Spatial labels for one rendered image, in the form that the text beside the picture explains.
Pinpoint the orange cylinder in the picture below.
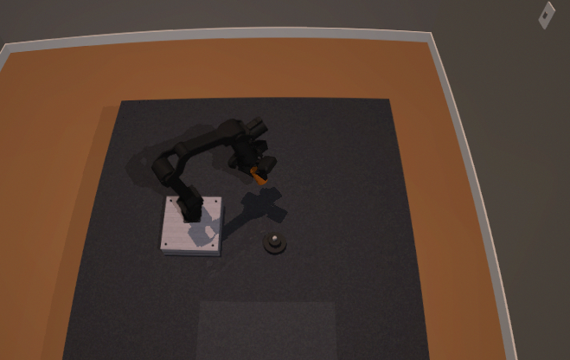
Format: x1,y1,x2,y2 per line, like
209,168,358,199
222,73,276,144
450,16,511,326
250,166,268,185

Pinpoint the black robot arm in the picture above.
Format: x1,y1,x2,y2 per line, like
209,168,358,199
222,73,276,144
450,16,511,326
151,117,268,223

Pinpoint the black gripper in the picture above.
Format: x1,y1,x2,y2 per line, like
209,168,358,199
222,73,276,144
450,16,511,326
227,143,277,181

